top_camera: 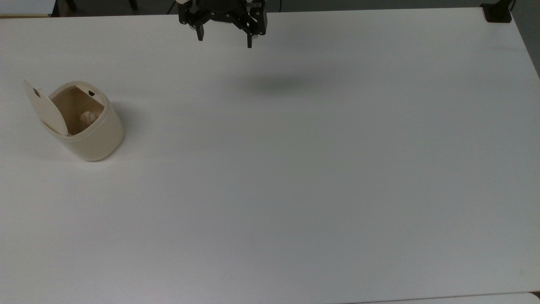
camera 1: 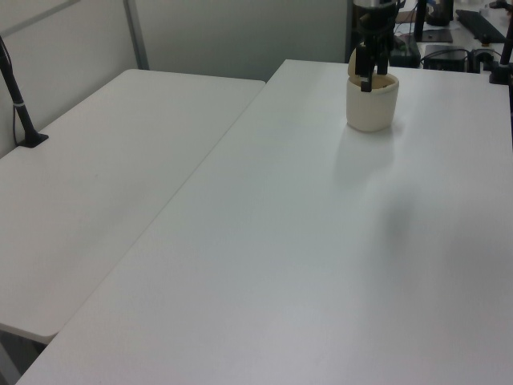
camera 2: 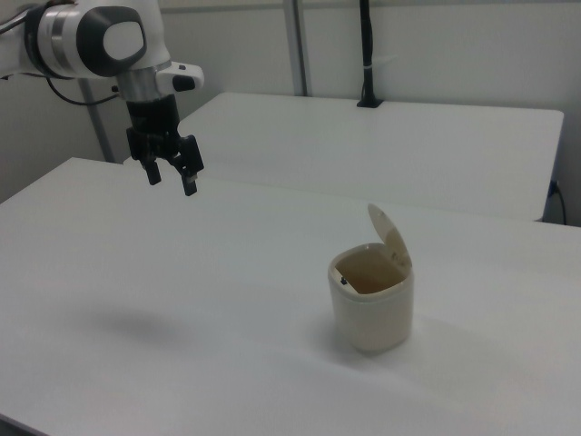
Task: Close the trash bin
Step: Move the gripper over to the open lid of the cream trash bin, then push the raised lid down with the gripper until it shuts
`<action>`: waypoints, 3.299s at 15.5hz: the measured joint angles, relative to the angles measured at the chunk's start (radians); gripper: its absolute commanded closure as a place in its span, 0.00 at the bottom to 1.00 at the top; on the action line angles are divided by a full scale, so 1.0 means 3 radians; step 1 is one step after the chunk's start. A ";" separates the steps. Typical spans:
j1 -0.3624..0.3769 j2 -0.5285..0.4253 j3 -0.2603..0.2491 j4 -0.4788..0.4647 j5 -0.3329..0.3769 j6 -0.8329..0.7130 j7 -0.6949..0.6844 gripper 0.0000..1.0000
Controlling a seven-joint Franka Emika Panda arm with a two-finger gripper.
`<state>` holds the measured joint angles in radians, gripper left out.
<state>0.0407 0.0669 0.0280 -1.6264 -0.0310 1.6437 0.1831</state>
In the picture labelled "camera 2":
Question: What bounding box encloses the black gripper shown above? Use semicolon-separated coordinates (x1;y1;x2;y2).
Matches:
125;94;205;198

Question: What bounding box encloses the cream trash bin lid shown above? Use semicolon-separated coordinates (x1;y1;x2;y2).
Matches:
366;203;413;269

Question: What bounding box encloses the white side table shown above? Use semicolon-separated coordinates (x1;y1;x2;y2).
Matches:
178;92;566;223

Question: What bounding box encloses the white cylindrical cup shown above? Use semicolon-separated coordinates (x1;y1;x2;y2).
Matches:
327;243;417;356

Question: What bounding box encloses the gray partition post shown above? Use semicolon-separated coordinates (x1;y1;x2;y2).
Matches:
80;77;115;164
284;0;313;97

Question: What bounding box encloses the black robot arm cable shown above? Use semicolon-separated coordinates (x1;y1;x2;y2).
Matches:
44;76;122;106

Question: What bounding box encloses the black clamped camera pole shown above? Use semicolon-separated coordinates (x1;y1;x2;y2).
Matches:
356;0;384;109

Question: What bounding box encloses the black hanging cable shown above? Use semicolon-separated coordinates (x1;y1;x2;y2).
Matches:
550;180;568;224

